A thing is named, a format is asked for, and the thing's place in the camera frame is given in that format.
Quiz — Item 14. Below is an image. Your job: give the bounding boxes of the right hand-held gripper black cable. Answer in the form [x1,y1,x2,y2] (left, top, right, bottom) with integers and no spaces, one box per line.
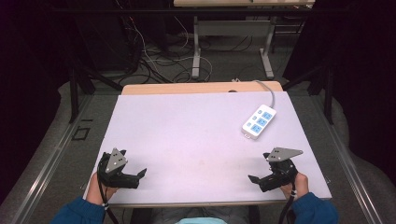
[277,182,297,224]

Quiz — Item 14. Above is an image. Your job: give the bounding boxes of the white table cover sheet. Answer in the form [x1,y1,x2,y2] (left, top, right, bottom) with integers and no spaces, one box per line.
[82,91,332,206]

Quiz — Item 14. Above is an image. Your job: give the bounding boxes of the desk with white metal legs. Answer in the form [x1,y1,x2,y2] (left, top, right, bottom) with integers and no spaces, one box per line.
[173,0,316,80]

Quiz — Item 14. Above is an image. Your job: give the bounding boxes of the light wooden table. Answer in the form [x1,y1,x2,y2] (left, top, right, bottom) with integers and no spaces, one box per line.
[120,80,284,96]

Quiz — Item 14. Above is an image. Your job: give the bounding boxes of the metal floor rail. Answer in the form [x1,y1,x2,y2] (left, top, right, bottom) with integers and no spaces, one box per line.
[311,94,386,224]
[10,94,94,224]

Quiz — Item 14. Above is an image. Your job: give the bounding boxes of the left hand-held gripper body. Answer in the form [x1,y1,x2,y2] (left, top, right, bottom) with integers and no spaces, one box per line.
[97,147,140,189]

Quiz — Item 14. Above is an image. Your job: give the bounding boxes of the grey power strip cable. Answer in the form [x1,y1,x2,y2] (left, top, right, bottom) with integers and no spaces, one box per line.
[252,79,276,110]

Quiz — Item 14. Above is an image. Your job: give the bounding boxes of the black metal stand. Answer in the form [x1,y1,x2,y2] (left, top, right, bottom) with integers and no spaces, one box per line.
[67,60,124,124]
[281,62,334,126]

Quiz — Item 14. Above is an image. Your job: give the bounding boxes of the left hand-held gripper black cable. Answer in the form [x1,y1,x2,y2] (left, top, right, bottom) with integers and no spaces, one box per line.
[96,167,120,224]

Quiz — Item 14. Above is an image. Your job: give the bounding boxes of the hand-held gripper black cable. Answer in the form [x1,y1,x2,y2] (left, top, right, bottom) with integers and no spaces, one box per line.
[277,182,297,224]
[96,167,120,224]

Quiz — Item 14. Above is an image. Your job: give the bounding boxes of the white floor cable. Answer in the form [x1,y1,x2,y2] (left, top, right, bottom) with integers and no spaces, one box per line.
[132,15,213,82]

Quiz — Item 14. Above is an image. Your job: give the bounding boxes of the person's left hand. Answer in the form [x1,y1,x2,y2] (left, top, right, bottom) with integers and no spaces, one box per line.
[86,172,120,206]

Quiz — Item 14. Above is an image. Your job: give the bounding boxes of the bundle of black floor cables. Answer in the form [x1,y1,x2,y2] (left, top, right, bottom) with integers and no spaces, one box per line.
[115,0,260,85]

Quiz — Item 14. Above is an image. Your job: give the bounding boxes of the white power strip blue sockets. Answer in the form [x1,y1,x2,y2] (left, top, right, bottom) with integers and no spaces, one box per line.
[241,104,277,141]

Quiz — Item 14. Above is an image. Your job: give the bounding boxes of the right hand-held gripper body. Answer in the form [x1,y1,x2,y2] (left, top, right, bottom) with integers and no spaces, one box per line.
[259,147,304,193]

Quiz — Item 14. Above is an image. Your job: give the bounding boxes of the person's right hand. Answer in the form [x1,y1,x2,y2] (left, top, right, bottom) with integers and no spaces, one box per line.
[279,172,309,201]

